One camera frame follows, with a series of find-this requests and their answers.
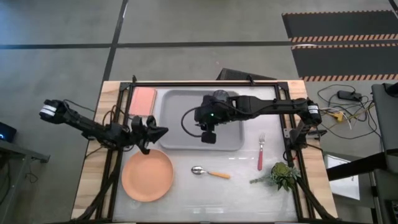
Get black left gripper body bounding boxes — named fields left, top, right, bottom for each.
left=124, top=115, right=149, bottom=147

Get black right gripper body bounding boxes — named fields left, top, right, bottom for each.
left=194, top=93, right=241, bottom=132

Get fork with red handle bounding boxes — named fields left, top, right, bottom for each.
left=257, top=133, right=266, bottom=172

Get grey plastic tray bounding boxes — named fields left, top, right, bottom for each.
left=158, top=89, right=245, bottom=152

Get orange plate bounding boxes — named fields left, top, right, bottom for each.
left=121, top=148, right=175, bottom=203

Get black triangular stand base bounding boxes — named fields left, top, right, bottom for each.
left=216, top=67, right=277, bottom=82

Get green artificial succulent plant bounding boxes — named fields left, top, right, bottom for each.
left=249, top=161, right=301, bottom=192

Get grey side table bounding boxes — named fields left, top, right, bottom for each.
left=0, top=139, right=51, bottom=224

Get black device with blue light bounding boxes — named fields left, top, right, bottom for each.
left=0, top=121, right=18, bottom=144

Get black power adapter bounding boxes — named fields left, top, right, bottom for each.
left=336, top=90, right=363, bottom=102

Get black hazard-striped floor mat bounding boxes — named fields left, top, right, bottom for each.
left=281, top=10, right=398, bottom=43
left=290, top=43, right=398, bottom=83

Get white box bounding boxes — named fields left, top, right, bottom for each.
left=323, top=154, right=361, bottom=202

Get black beam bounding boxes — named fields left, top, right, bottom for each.
left=325, top=151, right=387, bottom=182

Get grey cabinet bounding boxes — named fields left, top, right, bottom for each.
left=371, top=82, right=398, bottom=224

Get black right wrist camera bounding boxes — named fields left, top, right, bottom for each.
left=200, top=130, right=217, bottom=145

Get black looped gripper cable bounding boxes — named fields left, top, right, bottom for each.
left=180, top=106, right=203, bottom=138

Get black aluminium table frame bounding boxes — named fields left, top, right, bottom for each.
left=71, top=75, right=338, bottom=223

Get spoon with orange handle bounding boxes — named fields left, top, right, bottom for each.
left=190, top=166, right=231, bottom=180

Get tangled floor cables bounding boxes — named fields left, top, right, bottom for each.
left=316, top=83, right=386, bottom=141

